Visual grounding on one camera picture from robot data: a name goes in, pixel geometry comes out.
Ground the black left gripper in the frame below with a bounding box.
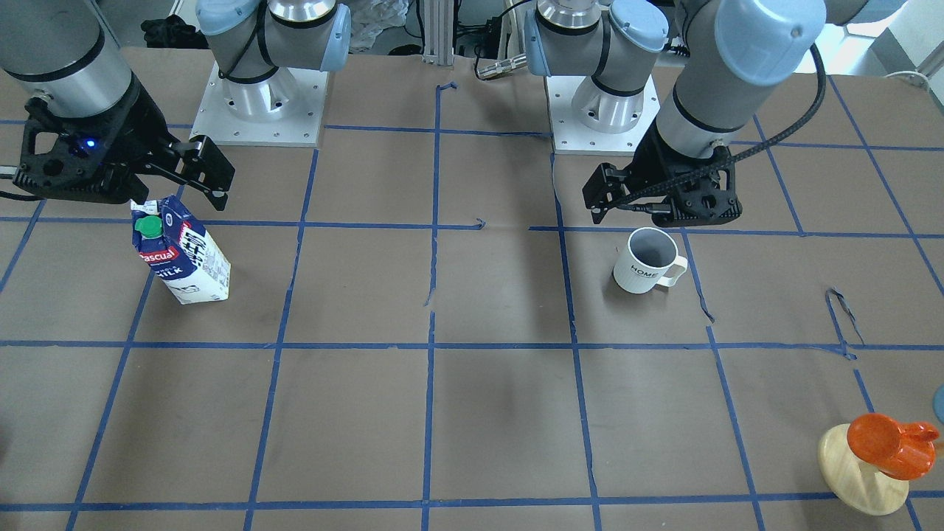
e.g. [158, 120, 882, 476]
[581, 125, 741, 226]

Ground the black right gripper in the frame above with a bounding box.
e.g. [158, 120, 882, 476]
[13, 75, 235, 211]

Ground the blue white milk carton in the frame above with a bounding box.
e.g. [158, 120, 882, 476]
[129, 195, 232, 305]

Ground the white HOME mug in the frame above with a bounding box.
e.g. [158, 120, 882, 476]
[611, 226, 689, 294]

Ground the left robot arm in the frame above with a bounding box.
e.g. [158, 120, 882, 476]
[524, 1, 901, 226]

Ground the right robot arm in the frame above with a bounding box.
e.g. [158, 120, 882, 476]
[2, 1, 352, 211]

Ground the blue-grey cup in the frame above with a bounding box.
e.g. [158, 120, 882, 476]
[931, 384, 944, 423]

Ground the orange cup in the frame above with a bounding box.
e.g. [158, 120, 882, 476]
[847, 413, 941, 481]

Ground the aluminium frame post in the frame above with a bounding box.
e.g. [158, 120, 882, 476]
[417, 0, 458, 69]

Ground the black braided cable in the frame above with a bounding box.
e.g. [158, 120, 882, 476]
[623, 44, 827, 215]

